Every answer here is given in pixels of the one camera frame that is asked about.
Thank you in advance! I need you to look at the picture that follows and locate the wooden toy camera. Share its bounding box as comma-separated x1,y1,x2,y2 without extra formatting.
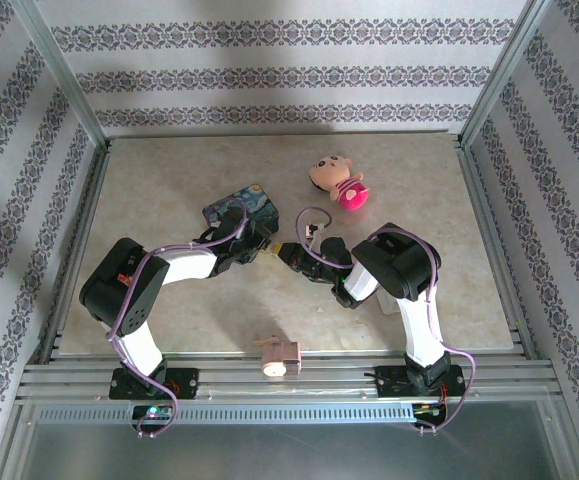
252,335,303,379

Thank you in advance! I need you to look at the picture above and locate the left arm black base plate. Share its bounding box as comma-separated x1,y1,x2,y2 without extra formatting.
108,367,201,401

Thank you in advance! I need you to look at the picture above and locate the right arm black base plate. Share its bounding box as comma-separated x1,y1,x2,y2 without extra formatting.
374,364,465,400

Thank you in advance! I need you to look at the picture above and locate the grey slotted cable duct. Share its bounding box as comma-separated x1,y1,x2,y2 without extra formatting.
35,405,418,426

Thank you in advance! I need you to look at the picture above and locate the aluminium frame post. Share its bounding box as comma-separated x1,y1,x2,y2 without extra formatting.
460,0,554,147
10,0,109,147

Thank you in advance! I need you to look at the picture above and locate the pink plush doll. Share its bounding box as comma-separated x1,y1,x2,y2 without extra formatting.
309,153,371,213

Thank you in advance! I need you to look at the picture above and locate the aluminium frame rail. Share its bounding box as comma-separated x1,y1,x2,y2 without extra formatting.
14,351,556,405

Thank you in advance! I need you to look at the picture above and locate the starry night tin box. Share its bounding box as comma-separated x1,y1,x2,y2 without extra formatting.
202,181,281,235

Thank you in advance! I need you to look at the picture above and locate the white plastic bracket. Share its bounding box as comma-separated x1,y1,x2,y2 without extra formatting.
376,289,401,316

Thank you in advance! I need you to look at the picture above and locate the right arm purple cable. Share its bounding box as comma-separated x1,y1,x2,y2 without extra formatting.
294,206,478,437

